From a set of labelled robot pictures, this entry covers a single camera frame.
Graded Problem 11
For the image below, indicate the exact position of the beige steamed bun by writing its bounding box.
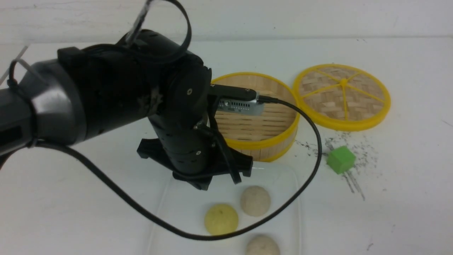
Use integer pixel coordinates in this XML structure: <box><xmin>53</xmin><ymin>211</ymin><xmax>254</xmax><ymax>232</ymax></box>
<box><xmin>240</xmin><ymin>186</ymin><xmax>271</xmax><ymax>217</ymax></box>

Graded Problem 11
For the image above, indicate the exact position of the yellow rimmed bamboo steamer basket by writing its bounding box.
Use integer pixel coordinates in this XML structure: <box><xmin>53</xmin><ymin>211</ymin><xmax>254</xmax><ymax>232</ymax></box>
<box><xmin>212</xmin><ymin>72</ymin><xmax>300</xmax><ymax>162</ymax></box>

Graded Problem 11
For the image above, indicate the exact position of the green cube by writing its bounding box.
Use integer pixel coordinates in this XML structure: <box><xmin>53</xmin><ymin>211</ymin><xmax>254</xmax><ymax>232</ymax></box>
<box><xmin>327</xmin><ymin>146</ymin><xmax>356</xmax><ymax>175</ymax></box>

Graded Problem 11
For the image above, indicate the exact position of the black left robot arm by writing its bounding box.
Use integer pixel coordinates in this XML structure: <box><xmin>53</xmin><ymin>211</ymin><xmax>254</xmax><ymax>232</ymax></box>
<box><xmin>1</xmin><ymin>47</ymin><xmax>253</xmax><ymax>191</ymax></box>

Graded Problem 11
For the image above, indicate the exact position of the yellow rimmed bamboo steamer lid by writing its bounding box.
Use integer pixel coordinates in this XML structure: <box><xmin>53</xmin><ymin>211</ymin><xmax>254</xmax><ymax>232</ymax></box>
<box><xmin>293</xmin><ymin>63</ymin><xmax>391</xmax><ymax>132</ymax></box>

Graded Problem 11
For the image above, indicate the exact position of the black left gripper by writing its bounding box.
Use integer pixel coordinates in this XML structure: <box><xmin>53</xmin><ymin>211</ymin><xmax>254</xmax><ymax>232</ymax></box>
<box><xmin>137</xmin><ymin>115</ymin><xmax>253</xmax><ymax>191</ymax></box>

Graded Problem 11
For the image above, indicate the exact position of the white rectangular plate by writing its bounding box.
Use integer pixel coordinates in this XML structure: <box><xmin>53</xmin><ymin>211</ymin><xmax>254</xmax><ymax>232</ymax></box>
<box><xmin>146</xmin><ymin>162</ymin><xmax>301</xmax><ymax>255</ymax></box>

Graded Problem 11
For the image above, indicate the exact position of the black camera cable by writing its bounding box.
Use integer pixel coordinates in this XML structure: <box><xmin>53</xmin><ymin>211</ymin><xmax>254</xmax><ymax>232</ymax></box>
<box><xmin>35</xmin><ymin>95</ymin><xmax>323</xmax><ymax>242</ymax></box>

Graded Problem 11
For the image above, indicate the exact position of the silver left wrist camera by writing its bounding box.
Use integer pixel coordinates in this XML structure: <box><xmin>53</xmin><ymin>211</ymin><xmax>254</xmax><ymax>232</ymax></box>
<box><xmin>208</xmin><ymin>84</ymin><xmax>265</xmax><ymax>116</ymax></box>

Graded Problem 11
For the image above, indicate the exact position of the white steamed bun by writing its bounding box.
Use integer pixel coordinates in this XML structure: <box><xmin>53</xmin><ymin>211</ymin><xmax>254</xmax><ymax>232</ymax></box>
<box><xmin>245</xmin><ymin>235</ymin><xmax>281</xmax><ymax>255</ymax></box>

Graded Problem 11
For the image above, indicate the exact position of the yellow steamed bun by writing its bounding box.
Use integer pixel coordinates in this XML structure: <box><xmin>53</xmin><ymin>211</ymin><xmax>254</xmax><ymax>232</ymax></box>
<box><xmin>204</xmin><ymin>204</ymin><xmax>239</xmax><ymax>236</ymax></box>

